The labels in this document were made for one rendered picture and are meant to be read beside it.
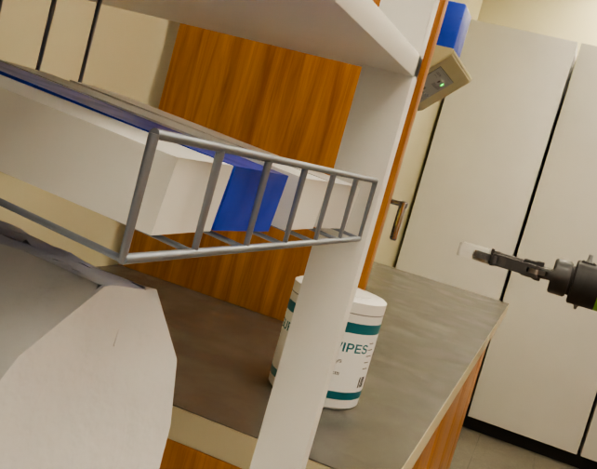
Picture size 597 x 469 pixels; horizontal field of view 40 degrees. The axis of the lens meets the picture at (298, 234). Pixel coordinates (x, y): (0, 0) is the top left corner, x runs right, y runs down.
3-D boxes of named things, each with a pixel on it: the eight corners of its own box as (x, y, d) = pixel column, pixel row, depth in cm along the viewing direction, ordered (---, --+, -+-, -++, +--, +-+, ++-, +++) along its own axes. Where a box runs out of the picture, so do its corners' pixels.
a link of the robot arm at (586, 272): (590, 315, 167) (590, 311, 175) (608, 260, 166) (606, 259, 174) (561, 306, 168) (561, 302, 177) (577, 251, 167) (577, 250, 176)
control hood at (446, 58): (380, 87, 156) (394, 34, 155) (410, 109, 187) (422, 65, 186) (439, 101, 153) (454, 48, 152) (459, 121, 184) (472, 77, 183)
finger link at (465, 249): (488, 263, 176) (488, 264, 175) (457, 254, 178) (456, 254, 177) (492, 250, 175) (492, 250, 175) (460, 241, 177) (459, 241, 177)
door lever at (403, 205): (376, 234, 186) (373, 234, 184) (387, 194, 185) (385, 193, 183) (398, 241, 184) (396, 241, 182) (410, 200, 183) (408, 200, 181)
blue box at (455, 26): (402, 39, 158) (415, -7, 157) (411, 49, 168) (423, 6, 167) (452, 50, 156) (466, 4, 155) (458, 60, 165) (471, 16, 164)
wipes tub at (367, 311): (253, 384, 110) (283, 277, 109) (285, 368, 123) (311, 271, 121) (344, 419, 107) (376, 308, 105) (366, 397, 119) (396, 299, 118)
